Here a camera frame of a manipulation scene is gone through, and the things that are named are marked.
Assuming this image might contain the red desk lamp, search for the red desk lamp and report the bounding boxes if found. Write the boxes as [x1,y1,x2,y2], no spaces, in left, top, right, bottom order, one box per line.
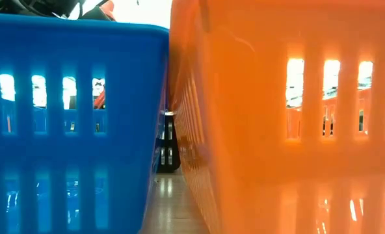
[81,0,116,22]

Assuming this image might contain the blue plastic slotted basket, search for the blue plastic slotted basket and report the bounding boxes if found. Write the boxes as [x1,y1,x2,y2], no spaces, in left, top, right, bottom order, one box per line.
[0,12,170,234]

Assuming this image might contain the orange plastic slotted basket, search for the orange plastic slotted basket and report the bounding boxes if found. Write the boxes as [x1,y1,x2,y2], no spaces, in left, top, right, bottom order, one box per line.
[168,0,385,234]

